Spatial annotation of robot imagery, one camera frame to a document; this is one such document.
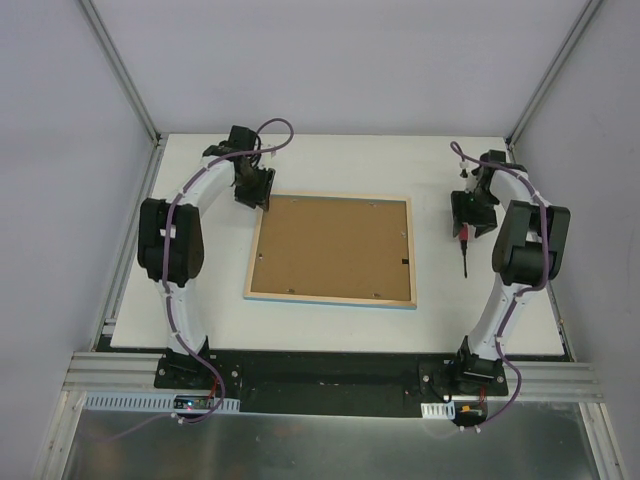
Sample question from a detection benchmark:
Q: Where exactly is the red handled screwdriver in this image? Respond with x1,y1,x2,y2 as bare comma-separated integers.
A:
458,223,469,278

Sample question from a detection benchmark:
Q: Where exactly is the blue wooden picture frame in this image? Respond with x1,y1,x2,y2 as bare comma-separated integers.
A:
243,193,419,311

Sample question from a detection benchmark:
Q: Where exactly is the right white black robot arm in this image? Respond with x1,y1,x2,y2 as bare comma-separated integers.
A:
445,142,571,396

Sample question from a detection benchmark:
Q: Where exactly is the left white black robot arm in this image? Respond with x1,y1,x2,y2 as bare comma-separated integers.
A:
137,125,276,389

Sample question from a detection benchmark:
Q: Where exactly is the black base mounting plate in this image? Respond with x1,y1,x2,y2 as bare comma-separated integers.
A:
154,350,508,418

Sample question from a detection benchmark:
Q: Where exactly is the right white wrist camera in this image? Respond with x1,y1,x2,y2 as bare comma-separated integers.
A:
459,160,476,192

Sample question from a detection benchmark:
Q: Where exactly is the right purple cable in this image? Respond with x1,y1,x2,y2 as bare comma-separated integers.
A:
449,140,549,441

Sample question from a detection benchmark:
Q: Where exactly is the purple cable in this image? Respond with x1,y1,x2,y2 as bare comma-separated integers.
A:
449,140,549,441
104,118,295,444

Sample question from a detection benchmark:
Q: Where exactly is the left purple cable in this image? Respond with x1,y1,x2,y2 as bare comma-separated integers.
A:
104,118,295,444

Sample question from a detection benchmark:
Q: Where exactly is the brown fibreboard frame backing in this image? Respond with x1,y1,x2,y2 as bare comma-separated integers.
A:
249,198,412,304

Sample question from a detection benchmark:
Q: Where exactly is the right grey cable duct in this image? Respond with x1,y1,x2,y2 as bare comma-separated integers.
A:
420,401,456,421

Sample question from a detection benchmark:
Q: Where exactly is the grey cable duct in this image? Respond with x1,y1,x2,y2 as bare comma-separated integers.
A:
420,401,456,421
84,392,218,415

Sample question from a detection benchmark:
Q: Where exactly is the left aluminium corner post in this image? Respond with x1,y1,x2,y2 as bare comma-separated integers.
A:
77,0,162,146

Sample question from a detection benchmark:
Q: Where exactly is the aluminium corner post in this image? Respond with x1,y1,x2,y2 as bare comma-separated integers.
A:
77,0,162,146
505,0,606,151

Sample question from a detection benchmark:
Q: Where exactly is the right aluminium corner post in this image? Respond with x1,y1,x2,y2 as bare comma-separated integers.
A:
505,0,606,151

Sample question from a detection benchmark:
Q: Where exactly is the aluminium front rail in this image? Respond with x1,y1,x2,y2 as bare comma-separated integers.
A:
63,352,604,403

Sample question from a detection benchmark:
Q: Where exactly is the left grey cable duct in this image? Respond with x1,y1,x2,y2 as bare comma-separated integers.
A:
84,392,218,415

